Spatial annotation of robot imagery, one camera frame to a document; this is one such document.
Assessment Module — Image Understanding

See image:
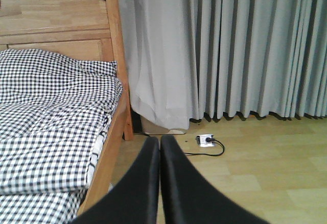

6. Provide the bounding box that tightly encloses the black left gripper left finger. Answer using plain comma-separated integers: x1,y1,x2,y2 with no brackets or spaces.
72,137,160,223

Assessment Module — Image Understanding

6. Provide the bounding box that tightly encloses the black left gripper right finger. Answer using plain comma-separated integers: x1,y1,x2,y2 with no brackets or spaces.
160,135,266,224

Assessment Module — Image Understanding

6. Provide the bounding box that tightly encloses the silver floor power socket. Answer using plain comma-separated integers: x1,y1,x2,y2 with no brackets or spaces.
196,134,215,147

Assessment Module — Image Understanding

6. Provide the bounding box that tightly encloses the black white checkered bedding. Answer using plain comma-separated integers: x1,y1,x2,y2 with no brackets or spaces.
1,49,123,223

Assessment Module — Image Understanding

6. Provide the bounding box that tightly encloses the grey pleated curtain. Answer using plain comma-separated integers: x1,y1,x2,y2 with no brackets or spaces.
182,0,326,119

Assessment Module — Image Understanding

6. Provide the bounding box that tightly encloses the white sheer curtain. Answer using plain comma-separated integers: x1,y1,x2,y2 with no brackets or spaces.
119,0,196,130

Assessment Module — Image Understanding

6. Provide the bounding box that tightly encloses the black power cord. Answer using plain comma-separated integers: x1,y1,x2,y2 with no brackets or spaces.
184,137,225,157

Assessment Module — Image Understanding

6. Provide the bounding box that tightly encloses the wooden bed frame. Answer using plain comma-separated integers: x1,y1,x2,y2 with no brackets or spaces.
1,0,132,223

